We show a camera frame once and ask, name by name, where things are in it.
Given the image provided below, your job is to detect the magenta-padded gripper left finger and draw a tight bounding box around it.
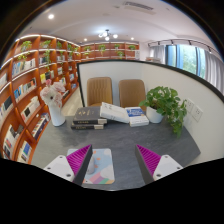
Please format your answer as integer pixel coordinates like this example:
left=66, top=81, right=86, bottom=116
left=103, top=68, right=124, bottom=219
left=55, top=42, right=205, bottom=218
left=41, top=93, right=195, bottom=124
left=43, top=143, right=94, bottom=187

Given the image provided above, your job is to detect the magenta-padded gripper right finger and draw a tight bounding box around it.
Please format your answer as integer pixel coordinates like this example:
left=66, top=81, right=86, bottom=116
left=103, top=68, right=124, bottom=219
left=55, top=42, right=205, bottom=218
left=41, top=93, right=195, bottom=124
left=134, top=143, right=184, bottom=185

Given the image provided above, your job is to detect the pastel sun-print mouse pad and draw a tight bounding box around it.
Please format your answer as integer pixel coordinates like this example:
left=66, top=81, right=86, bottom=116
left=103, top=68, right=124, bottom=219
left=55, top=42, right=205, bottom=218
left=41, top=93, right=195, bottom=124
left=66, top=148, right=116, bottom=185

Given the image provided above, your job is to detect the white vase with pink flowers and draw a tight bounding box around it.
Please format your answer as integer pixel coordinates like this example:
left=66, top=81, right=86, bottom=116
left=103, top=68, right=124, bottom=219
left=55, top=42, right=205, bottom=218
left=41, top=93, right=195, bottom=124
left=39, top=79, right=67, bottom=128

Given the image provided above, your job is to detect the blue and white book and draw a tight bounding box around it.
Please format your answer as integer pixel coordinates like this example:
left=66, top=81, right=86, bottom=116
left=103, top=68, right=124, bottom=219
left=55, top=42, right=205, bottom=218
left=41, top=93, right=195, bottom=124
left=124, top=106, right=150, bottom=128

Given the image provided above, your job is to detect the green plant in white pot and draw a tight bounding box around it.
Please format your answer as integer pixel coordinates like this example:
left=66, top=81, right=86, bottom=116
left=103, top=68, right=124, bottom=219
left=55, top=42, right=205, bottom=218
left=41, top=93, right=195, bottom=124
left=138, top=85, right=188, bottom=138

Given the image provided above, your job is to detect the thick white book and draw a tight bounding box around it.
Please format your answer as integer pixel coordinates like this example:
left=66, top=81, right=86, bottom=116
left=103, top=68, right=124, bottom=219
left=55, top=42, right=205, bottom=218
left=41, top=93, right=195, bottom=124
left=99, top=101, right=131, bottom=124

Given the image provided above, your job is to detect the tan upholstered chair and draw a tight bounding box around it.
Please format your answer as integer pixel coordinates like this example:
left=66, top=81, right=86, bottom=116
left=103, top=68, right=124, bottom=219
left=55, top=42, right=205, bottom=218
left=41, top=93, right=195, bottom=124
left=86, top=76, right=114, bottom=108
left=118, top=78, right=147, bottom=113

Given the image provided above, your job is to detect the orange wooden shelf unit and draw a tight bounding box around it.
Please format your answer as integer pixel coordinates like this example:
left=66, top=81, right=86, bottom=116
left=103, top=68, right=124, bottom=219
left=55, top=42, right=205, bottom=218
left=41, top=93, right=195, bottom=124
left=0, top=33, right=141, bottom=165

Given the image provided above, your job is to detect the grey curtain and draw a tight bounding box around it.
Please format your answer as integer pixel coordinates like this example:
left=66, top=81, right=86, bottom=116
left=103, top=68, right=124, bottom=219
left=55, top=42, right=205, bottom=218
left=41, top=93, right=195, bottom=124
left=203, top=49, right=224, bottom=96

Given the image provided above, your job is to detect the window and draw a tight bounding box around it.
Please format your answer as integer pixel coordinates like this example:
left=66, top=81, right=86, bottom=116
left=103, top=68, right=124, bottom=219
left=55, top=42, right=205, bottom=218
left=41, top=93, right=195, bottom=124
left=165, top=44, right=208, bottom=79

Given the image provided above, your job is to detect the ceiling chandelier light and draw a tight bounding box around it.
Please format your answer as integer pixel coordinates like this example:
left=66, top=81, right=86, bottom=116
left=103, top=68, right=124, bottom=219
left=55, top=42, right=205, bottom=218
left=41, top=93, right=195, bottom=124
left=97, top=29, right=119, bottom=42

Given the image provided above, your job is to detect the ceiling air vent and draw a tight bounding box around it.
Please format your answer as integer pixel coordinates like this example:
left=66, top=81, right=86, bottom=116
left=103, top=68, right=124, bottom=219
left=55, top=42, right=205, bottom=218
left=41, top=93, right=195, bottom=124
left=120, top=0, right=157, bottom=15

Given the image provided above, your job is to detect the white wall outlet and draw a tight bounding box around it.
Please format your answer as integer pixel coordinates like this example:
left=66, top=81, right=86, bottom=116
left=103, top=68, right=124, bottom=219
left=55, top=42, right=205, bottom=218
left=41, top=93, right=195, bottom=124
left=184, top=97, right=195, bottom=114
left=191, top=104, right=204, bottom=123

